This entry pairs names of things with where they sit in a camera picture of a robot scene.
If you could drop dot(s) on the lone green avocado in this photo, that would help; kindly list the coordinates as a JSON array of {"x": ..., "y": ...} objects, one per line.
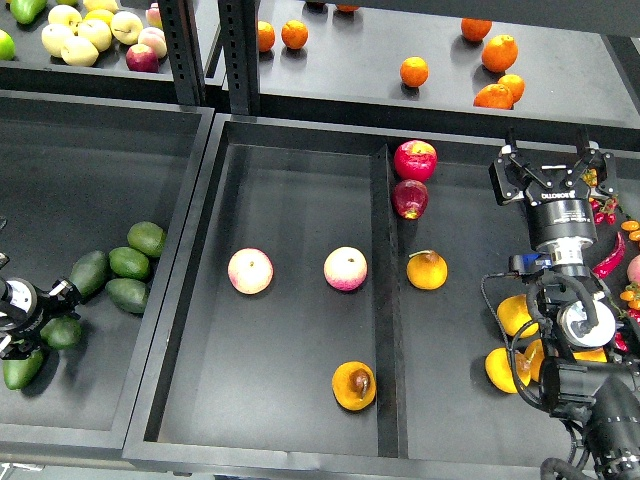
[{"x": 18, "y": 374}]

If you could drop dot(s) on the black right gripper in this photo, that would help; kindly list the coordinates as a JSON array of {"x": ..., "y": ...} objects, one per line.
[{"x": 556, "y": 197}]

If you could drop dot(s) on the pale yellow apple front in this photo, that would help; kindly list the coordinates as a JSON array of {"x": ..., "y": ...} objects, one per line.
[{"x": 79, "y": 51}]

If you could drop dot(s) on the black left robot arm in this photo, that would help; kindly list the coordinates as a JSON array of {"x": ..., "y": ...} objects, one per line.
[{"x": 26, "y": 310}]

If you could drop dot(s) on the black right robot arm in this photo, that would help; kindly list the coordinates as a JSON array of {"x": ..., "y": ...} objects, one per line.
[{"x": 589, "y": 373}]

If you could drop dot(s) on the orange lower right front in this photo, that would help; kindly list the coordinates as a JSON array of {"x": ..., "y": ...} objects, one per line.
[{"x": 495, "y": 96}]

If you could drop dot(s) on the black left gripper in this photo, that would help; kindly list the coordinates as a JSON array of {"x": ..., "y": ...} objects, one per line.
[{"x": 24, "y": 309}]

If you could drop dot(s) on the orange top right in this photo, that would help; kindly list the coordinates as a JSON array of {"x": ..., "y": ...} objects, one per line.
[{"x": 475, "y": 30}]

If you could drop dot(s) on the pale yellow apple left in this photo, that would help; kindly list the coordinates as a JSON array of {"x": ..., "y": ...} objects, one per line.
[{"x": 53, "y": 37}]

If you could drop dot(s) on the red apple on shelf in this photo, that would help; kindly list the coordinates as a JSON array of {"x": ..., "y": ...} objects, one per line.
[{"x": 142, "y": 58}]

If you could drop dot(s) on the pale yellow apple centre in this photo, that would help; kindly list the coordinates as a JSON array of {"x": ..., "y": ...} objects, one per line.
[{"x": 97, "y": 32}]

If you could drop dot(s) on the pink yellow apple right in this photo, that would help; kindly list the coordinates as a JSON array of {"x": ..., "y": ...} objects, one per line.
[{"x": 345, "y": 268}]

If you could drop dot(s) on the lime green fruit edge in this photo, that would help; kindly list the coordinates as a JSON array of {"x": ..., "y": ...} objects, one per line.
[{"x": 7, "y": 46}]

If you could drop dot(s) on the peach at right edge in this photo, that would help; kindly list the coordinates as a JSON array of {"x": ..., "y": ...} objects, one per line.
[{"x": 633, "y": 270}]

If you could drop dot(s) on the yellow pear brown stem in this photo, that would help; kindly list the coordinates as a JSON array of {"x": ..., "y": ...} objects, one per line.
[{"x": 354, "y": 385}]

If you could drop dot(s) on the pink peach on shelf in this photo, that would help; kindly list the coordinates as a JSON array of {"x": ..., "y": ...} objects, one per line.
[{"x": 154, "y": 38}]

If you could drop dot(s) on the green avocado middle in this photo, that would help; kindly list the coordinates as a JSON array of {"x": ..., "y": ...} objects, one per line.
[{"x": 130, "y": 263}]

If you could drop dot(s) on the red chili pepper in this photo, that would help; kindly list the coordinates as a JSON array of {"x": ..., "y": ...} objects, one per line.
[{"x": 605, "y": 267}]

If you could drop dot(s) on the bright red apple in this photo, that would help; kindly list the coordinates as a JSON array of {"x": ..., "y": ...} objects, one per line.
[{"x": 415, "y": 160}]

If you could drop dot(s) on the orange middle shelf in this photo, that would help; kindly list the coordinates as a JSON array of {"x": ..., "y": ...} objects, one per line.
[{"x": 414, "y": 72}]

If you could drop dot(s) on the large orange right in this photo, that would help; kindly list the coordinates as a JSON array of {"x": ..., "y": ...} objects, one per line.
[{"x": 500, "y": 53}]

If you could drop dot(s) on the cherry tomato bunch lower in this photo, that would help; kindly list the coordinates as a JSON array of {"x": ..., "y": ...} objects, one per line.
[{"x": 631, "y": 300}]

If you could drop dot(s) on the black left tray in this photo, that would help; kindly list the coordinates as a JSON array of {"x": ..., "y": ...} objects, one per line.
[{"x": 76, "y": 174}]

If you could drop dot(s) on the orange tomatoes right edge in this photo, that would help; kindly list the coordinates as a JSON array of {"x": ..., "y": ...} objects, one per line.
[{"x": 632, "y": 229}]

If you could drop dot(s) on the black centre divided tray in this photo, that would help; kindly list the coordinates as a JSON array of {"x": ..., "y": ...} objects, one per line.
[{"x": 240, "y": 384}]

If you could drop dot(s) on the pink yellow apple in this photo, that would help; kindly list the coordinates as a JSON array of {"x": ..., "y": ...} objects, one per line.
[
  {"x": 345, "y": 268},
  {"x": 250, "y": 271}
]

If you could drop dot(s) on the orange lower right back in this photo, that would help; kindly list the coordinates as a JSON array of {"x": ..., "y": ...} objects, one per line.
[{"x": 515, "y": 84}]

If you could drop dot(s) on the dark red apple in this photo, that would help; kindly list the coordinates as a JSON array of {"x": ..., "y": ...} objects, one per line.
[{"x": 410, "y": 199}]

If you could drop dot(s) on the pink yellow apple left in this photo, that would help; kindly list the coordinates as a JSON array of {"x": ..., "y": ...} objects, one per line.
[{"x": 250, "y": 271}]

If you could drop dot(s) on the cherry tomato bunch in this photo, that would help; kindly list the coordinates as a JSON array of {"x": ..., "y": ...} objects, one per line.
[
  {"x": 603, "y": 205},
  {"x": 631, "y": 300}
]

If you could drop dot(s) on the dark green avocado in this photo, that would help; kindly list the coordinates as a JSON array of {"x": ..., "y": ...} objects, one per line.
[{"x": 62, "y": 333}]

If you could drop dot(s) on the cherry tomato bunch upper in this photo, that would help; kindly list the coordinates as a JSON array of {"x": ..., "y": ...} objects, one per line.
[{"x": 603, "y": 205}]

